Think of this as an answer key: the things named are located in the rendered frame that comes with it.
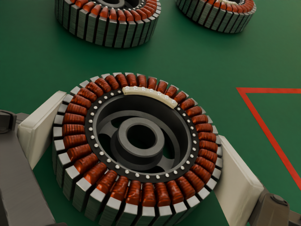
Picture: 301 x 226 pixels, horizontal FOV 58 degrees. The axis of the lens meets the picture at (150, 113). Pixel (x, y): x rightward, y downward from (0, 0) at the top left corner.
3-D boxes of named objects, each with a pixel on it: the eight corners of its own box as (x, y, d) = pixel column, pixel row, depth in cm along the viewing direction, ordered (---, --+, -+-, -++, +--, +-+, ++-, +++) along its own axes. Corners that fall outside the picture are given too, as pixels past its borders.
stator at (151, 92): (205, 253, 17) (235, 233, 14) (22, 213, 15) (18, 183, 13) (201, 121, 25) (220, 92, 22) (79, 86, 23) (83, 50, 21)
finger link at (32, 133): (23, 184, 13) (7, 180, 13) (59, 131, 20) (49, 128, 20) (34, 128, 12) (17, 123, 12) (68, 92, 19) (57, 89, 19)
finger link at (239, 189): (252, 184, 14) (266, 187, 14) (216, 133, 20) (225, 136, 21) (230, 231, 15) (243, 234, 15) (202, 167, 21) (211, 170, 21)
